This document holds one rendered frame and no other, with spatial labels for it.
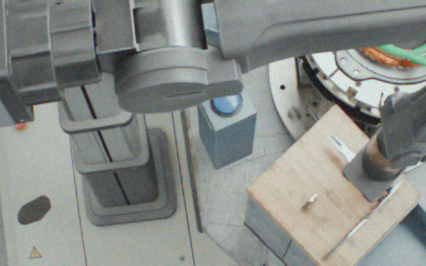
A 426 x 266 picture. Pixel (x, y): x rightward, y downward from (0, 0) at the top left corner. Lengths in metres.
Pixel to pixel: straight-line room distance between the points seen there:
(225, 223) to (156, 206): 0.52
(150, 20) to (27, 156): 1.61
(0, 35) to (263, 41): 0.21
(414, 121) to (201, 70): 0.43
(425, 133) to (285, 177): 0.39
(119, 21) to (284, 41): 0.13
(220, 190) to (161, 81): 1.03
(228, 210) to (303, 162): 0.31
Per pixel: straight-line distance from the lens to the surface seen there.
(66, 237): 2.31
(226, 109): 1.53
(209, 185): 1.77
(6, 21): 0.75
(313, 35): 0.78
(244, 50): 0.77
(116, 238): 2.29
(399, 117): 1.19
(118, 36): 0.76
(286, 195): 1.48
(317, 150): 1.50
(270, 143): 1.79
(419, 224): 1.58
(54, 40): 0.76
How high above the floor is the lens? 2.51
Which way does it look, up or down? 74 degrees down
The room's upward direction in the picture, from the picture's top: 1 degrees counter-clockwise
